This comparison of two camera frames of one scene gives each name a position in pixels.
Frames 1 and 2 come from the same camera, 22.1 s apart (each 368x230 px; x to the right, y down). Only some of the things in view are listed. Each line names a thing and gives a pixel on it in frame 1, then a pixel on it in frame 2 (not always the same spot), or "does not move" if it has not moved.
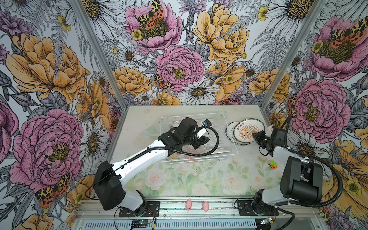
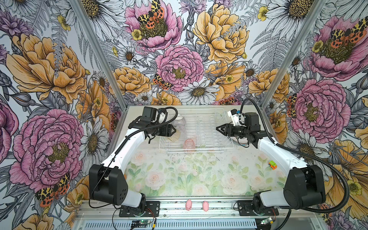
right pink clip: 205,206 does not move
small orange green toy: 273,165 does not move
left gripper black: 200,141 -> 167,131
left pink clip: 188,204 does not move
